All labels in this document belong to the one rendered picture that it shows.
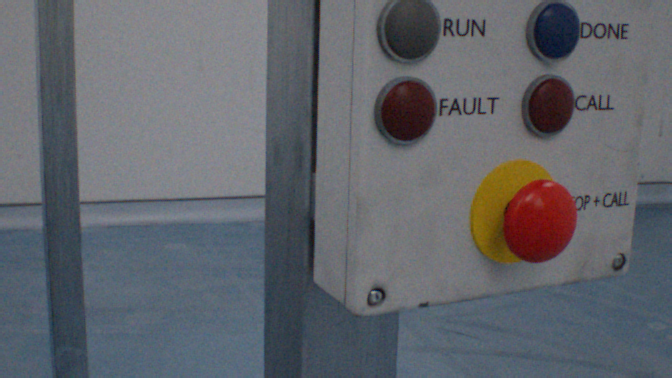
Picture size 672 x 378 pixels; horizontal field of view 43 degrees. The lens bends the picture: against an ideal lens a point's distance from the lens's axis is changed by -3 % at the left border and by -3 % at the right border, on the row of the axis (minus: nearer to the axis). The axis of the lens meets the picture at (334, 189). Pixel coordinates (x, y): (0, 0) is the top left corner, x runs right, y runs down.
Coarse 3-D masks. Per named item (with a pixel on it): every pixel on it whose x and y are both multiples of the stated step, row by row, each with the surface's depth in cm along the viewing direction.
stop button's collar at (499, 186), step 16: (512, 160) 42; (528, 160) 42; (496, 176) 41; (512, 176) 42; (528, 176) 42; (544, 176) 43; (480, 192) 41; (496, 192) 42; (512, 192) 42; (480, 208) 41; (496, 208) 42; (480, 224) 42; (496, 224) 42; (480, 240) 42; (496, 240) 42; (496, 256) 42; (512, 256) 43
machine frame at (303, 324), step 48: (48, 0) 140; (288, 0) 45; (48, 48) 141; (288, 48) 45; (48, 96) 143; (288, 96) 45; (48, 144) 145; (288, 144) 46; (48, 192) 146; (288, 192) 46; (48, 240) 148; (288, 240) 47; (48, 288) 153; (288, 288) 47; (288, 336) 48; (336, 336) 47; (384, 336) 48
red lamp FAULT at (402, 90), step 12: (408, 84) 38; (420, 84) 38; (396, 96) 38; (408, 96) 38; (420, 96) 38; (384, 108) 38; (396, 108) 38; (408, 108) 38; (420, 108) 38; (432, 108) 39; (384, 120) 38; (396, 120) 38; (408, 120) 38; (420, 120) 38; (396, 132) 38; (408, 132) 38; (420, 132) 39
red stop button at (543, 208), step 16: (528, 192) 40; (544, 192) 40; (560, 192) 40; (512, 208) 40; (528, 208) 39; (544, 208) 40; (560, 208) 40; (576, 208) 41; (512, 224) 40; (528, 224) 40; (544, 224) 40; (560, 224) 40; (576, 224) 41; (512, 240) 40; (528, 240) 40; (544, 240) 40; (560, 240) 41; (528, 256) 40; (544, 256) 41
